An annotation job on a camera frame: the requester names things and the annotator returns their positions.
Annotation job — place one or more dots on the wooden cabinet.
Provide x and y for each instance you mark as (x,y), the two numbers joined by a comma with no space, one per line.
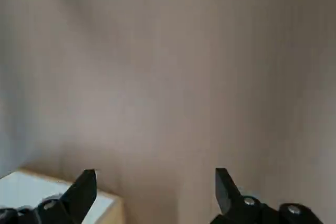
(31,187)

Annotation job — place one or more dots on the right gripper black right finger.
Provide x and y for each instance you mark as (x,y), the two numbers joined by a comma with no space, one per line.
(228,197)

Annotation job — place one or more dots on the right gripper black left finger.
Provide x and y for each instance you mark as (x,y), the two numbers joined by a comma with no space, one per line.
(78,197)

